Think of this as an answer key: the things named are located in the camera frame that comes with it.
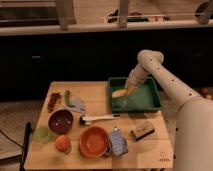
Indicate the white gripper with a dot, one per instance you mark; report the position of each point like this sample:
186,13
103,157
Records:
136,77

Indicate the yellow banana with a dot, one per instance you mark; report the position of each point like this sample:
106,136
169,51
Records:
119,93

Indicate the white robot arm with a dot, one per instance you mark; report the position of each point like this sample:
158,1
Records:
193,148

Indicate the green plastic tray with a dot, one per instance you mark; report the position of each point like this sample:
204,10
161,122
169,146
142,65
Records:
145,99

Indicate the wooden block brush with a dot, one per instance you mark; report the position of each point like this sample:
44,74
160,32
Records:
143,130

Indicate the blue sponge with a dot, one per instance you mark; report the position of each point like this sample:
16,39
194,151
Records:
118,142

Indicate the orange bowl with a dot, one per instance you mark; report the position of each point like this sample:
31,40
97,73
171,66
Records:
93,142

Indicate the green cucumber toy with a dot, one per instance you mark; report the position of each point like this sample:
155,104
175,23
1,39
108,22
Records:
67,100

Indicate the dark purple bowl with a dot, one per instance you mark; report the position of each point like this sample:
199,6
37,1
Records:
61,121

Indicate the orange fruit toy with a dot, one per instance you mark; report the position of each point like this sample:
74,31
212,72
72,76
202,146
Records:
63,143

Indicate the green cup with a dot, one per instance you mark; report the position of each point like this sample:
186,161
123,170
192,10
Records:
41,135

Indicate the black pole stand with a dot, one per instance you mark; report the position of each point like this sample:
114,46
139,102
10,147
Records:
27,133

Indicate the white handled brush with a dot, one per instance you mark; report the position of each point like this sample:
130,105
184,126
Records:
87,120

